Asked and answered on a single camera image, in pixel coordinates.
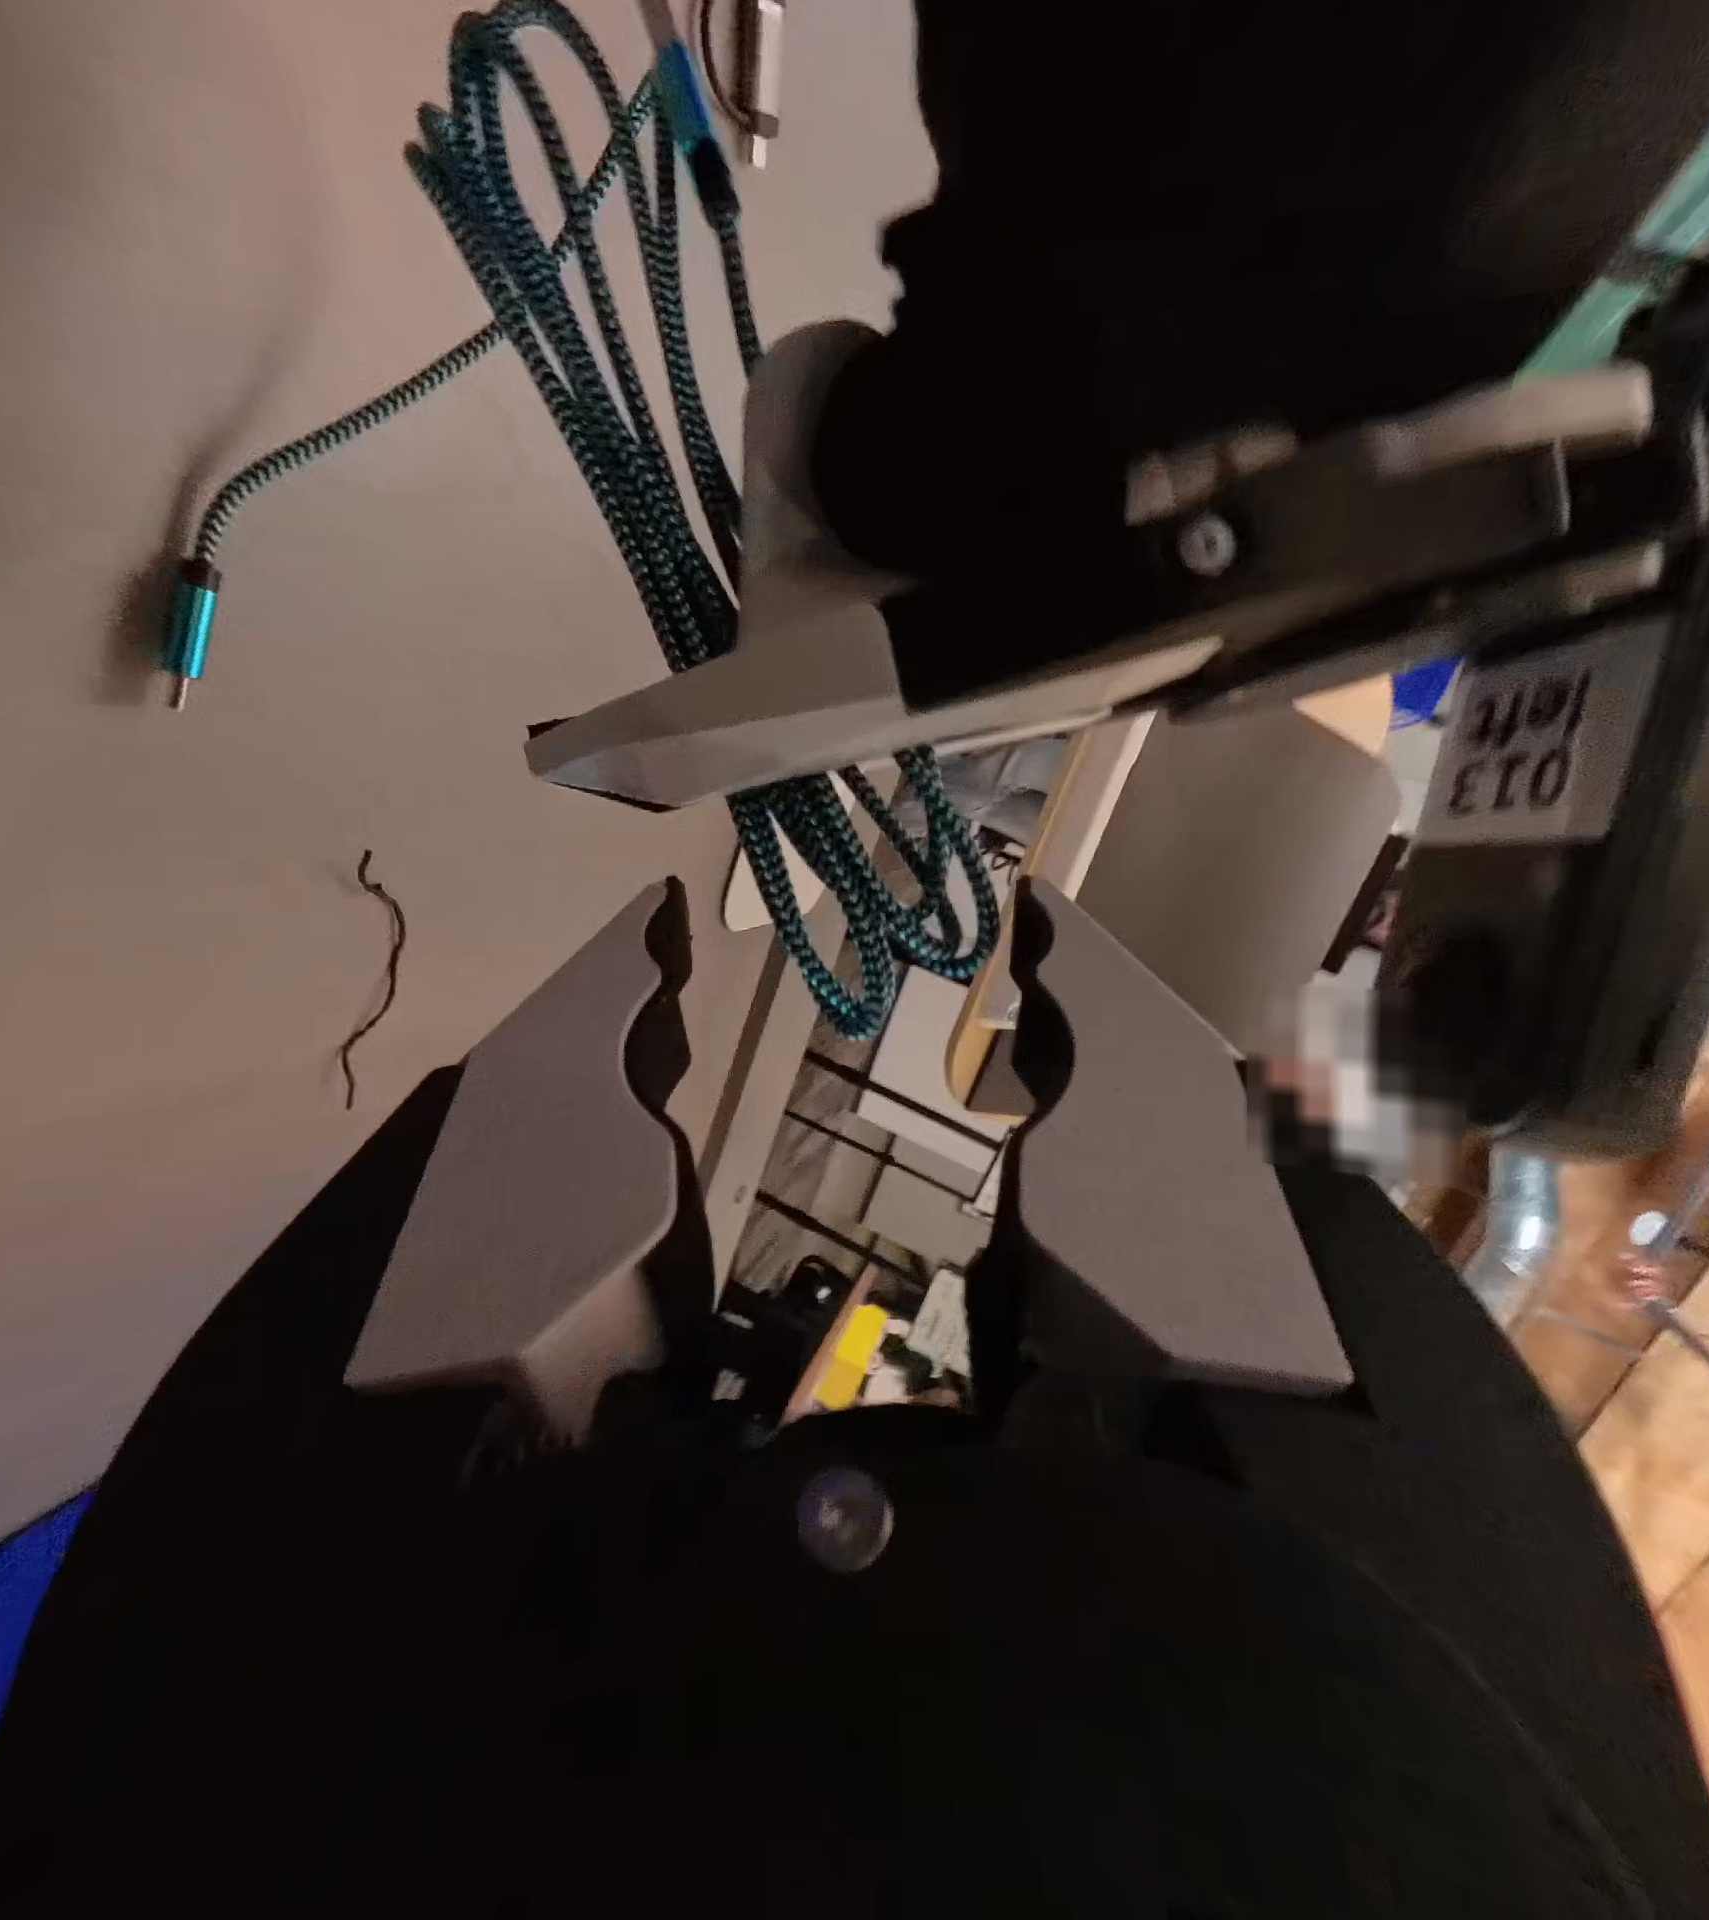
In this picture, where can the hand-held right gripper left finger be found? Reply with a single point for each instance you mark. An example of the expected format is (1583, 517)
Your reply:
(495, 1200)

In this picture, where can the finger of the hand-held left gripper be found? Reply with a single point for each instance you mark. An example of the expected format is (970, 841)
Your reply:
(735, 704)

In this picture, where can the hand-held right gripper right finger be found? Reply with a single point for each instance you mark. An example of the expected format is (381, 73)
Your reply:
(1185, 1200)

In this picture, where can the black twist tie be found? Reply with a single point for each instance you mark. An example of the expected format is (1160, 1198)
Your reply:
(399, 945)

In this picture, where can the grey usb hub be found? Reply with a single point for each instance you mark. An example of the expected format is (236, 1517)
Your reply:
(765, 74)

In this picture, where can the person's left hand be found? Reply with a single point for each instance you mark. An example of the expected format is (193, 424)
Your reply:
(1064, 375)

